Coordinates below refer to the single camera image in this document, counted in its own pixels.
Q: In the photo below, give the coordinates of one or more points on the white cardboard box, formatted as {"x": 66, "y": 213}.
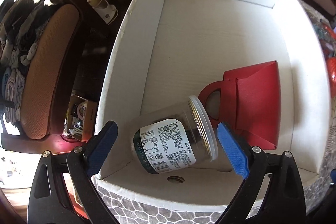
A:
{"x": 210, "y": 43}

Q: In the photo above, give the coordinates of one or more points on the clear jar with white label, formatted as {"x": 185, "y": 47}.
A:
{"x": 170, "y": 142}

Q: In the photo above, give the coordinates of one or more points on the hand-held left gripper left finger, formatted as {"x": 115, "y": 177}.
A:
{"x": 101, "y": 148}

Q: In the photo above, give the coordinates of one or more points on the pile of folded clothes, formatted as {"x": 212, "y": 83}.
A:
{"x": 15, "y": 56}

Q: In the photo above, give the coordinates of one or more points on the red pouch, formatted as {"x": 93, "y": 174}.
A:
{"x": 257, "y": 98}

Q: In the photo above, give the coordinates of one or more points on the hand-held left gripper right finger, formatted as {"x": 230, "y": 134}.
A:
{"x": 232, "y": 150}

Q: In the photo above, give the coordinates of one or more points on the pile of red snack packets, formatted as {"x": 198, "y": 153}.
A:
{"x": 330, "y": 32}

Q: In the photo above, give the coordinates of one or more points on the wooden chair with orange cushion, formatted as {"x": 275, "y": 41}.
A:
{"x": 47, "y": 69}

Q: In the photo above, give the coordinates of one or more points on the open cardboard box of clutter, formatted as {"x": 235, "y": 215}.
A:
{"x": 89, "y": 119}

